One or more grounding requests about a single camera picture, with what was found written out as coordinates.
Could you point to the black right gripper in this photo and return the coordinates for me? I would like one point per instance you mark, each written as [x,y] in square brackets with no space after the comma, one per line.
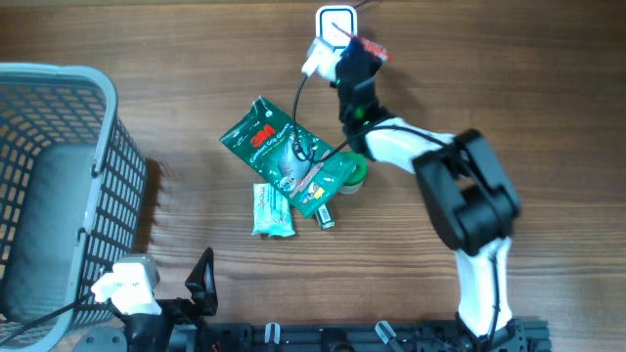
[355,46]

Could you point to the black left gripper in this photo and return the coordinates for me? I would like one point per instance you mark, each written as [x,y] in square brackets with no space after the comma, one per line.
[203,294]

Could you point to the green lidded jar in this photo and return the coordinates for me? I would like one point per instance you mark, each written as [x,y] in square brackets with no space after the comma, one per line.
[357,177]

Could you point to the green glove package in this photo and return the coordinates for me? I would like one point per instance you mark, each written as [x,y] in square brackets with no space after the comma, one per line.
[298,164]

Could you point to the mint wet wipes pack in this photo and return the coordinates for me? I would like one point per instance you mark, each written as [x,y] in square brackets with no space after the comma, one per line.
[271,212]

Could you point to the green white small tube box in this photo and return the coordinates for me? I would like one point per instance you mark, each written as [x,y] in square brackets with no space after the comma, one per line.
[324,217]

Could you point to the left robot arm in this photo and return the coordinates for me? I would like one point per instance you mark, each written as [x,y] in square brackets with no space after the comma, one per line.
[148,323]

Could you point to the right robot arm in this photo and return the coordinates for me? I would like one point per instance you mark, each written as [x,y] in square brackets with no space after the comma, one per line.
[470,201]

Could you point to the white barcode scanner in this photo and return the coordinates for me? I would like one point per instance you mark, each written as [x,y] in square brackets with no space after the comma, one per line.
[345,16]

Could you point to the grey plastic mesh basket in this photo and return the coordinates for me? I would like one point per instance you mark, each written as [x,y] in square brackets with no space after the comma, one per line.
[72,185]

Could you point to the black mounting rail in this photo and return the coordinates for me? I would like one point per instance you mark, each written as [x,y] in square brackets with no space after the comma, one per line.
[518,336]

